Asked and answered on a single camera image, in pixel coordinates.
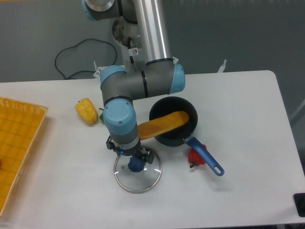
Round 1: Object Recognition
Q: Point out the orange bread loaf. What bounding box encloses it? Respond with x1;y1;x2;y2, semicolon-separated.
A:
138;111;190;140

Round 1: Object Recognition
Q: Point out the yellow bell pepper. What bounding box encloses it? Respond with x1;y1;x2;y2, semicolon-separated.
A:
75;98;98;125

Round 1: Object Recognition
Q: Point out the yellow woven basket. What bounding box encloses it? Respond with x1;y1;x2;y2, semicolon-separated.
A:
0;97;48;215

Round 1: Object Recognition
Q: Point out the green bell pepper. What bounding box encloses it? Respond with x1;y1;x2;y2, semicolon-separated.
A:
99;108;104;122

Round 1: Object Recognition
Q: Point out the black floor cable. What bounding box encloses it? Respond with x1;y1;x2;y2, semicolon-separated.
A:
54;38;118;80

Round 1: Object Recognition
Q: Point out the dark pot with blue handle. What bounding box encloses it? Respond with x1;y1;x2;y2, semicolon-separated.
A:
149;96;224;176

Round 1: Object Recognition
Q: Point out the black corner device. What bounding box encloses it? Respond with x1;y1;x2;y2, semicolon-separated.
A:
293;193;305;218

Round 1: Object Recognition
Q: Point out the white table bracket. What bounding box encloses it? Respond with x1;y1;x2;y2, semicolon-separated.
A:
217;59;227;73

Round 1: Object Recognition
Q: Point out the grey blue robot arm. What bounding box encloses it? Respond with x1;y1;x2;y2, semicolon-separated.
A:
82;0;185;164

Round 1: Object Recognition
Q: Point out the red bell pepper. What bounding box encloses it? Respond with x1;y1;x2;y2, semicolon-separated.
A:
188;149;206;168

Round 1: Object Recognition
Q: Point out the glass lid with blue knob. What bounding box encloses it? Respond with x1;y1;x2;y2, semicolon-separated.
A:
113;150;163;194

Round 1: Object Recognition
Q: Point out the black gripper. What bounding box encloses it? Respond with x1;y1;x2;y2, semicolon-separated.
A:
106;136;154;164

